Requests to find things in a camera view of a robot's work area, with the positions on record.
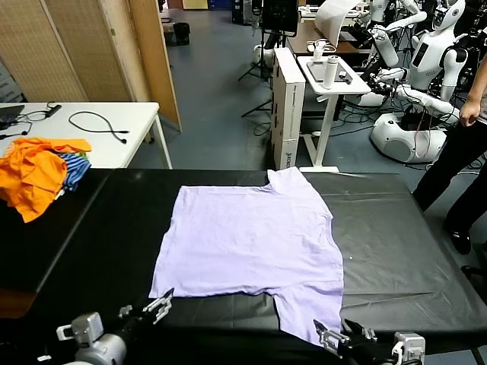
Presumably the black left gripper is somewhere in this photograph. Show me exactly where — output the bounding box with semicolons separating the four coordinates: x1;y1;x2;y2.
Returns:
113;287;175;339

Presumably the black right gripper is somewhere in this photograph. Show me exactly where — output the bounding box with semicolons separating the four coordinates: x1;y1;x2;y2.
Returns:
312;317;399;365

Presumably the lavender t-shirt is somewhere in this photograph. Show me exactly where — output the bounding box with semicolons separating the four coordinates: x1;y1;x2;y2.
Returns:
148;168;345;348

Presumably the white humanoid robot black shoulder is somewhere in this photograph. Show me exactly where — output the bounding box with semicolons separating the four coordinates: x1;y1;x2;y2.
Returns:
371;0;469;125

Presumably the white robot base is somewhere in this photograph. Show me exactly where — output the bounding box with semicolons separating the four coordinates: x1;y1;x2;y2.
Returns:
370;112;447;165

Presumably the person bare forearm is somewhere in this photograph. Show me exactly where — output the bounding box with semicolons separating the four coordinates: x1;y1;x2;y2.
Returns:
466;56;487;106

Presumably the person bare hand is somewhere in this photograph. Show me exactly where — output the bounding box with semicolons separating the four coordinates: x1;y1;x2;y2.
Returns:
458;99;481;128

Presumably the black table cover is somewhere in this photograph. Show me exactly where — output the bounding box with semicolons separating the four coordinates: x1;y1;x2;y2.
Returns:
33;168;487;343

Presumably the black chair base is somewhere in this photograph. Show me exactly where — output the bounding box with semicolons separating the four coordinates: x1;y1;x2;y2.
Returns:
460;265;487;284

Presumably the blue striped garment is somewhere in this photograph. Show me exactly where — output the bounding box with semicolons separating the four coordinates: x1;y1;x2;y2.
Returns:
56;151;93;192

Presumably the orange garment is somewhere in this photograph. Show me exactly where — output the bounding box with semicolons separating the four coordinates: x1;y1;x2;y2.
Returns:
0;136;94;224

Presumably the white table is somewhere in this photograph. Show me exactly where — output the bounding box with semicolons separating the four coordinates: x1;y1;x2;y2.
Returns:
0;100;174;170

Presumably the person in black trousers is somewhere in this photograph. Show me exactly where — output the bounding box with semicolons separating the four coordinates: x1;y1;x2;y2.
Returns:
412;113;487;244

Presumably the tall white cardboard box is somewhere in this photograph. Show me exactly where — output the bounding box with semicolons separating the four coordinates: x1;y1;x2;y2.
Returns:
270;46;307;171

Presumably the dark laptop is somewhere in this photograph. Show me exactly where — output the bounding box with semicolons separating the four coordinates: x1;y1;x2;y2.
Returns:
0;104;26;131

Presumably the white standing desk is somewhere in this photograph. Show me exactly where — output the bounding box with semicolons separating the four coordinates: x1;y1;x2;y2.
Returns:
296;54;373;173

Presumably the white bottle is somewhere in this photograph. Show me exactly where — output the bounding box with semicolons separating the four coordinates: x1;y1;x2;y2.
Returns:
323;54;341;90

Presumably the grey tablet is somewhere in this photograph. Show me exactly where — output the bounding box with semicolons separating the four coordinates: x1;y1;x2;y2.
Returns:
306;60;345;83

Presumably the black tripod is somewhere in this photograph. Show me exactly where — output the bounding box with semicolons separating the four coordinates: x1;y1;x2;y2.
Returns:
237;28;275;119

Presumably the black trash bin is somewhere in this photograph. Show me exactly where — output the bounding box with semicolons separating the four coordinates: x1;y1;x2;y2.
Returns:
173;21;191;46

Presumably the white humanoid robot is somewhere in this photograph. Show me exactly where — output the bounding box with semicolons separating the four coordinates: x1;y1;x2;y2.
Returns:
357;0;429;68

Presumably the brown desk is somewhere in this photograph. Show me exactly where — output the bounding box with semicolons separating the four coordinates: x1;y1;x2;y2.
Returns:
285;21;376;55

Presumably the white curved sheet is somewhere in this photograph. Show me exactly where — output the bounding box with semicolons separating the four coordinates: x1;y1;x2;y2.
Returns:
315;0;362;45

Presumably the black monitor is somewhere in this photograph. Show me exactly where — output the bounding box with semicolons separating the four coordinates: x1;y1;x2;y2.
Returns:
262;0;299;33

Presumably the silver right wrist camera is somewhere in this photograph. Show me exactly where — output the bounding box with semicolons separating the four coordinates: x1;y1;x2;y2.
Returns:
390;332;426;364

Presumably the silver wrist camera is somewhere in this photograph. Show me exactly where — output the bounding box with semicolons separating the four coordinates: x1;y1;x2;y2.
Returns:
56;311;104;345
390;332;426;364

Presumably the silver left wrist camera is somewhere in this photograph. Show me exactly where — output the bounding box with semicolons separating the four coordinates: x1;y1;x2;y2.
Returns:
56;311;104;345

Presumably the black looped cable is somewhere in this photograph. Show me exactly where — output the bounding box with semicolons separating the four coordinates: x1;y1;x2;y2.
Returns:
68;110;131;144

